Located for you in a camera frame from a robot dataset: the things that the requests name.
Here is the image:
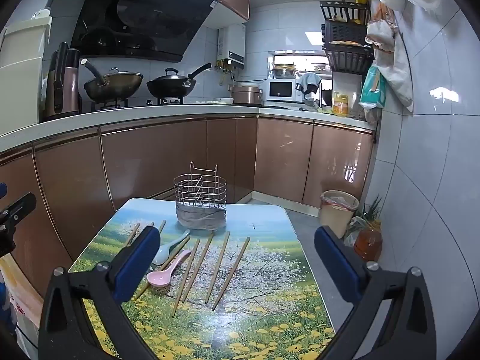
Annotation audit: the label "steel pot with glass lid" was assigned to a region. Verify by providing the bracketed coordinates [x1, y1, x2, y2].
[272, 63, 297, 81]

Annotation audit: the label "black range hood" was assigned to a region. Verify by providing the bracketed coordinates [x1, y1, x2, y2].
[70, 0, 222, 64]

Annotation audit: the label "pink thermos flask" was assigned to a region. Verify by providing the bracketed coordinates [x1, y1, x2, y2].
[64, 49, 81, 115]

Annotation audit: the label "cream storage box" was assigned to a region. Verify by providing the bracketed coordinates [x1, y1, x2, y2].
[0, 9, 53, 136]

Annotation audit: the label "wire utensil basket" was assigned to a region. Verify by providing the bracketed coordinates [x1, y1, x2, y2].
[173, 162, 228, 231]

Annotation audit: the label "brass wok with lid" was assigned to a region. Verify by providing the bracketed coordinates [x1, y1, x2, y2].
[80, 59, 144, 102]

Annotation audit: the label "beige trash bin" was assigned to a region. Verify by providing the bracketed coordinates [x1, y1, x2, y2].
[319, 190, 360, 239]

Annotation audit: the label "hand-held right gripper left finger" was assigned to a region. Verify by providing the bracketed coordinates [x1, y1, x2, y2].
[38, 226, 161, 360]

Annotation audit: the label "crumpled clear plastic bag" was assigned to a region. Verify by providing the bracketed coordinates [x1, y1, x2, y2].
[345, 215, 372, 248]

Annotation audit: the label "black wok with lid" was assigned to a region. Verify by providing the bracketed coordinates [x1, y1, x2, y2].
[146, 62, 212, 99]

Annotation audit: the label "light blue ceramic spoon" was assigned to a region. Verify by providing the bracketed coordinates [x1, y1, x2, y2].
[152, 230, 191, 266]

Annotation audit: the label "yellow oil jug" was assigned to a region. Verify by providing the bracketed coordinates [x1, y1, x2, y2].
[332, 92, 349, 116]

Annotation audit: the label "teal tissue pack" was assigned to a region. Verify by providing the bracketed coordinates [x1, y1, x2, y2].
[360, 65, 387, 111]

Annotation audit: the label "folding table flower print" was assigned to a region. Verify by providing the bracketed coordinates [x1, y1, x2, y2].
[0, 116, 376, 297]

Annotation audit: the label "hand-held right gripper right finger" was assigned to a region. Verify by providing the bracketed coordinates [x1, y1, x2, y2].
[314, 226, 437, 360]

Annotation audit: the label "white kitchen countertop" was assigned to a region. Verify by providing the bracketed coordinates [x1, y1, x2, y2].
[0, 104, 377, 154]

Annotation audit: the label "copper rice cooker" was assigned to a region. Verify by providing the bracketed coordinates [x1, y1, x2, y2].
[230, 84, 263, 106]

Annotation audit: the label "grey blue towel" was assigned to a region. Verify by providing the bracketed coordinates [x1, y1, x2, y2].
[296, 72, 322, 94]

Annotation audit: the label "large white hanging bag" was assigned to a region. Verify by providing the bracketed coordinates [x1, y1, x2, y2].
[375, 37, 415, 112]

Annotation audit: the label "white microwave oven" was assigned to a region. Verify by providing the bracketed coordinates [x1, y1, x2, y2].
[265, 79, 301, 103]

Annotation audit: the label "brown thermos jug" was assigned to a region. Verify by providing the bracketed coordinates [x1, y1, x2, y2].
[45, 41, 72, 120]

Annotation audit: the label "white water heater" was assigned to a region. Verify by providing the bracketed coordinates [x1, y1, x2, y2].
[217, 23, 246, 70]

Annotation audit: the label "white and blue bag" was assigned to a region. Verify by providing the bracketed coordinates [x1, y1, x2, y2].
[0, 257, 43, 347]

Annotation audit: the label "gas stove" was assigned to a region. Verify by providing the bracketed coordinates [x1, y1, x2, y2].
[90, 97, 186, 112]

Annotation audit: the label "white orange hanging bag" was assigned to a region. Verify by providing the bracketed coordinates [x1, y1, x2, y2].
[365, 4, 398, 53]

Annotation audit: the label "black wall rack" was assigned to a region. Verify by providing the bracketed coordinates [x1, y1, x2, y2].
[320, 1, 376, 76]

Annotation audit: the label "group of bamboo chopsticks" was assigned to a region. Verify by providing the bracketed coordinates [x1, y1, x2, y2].
[124, 220, 251, 317]

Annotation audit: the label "amber oil bottle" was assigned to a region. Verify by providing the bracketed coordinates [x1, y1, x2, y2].
[353, 220, 383, 262]

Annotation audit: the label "green onions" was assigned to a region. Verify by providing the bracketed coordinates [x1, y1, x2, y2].
[356, 195, 383, 226]

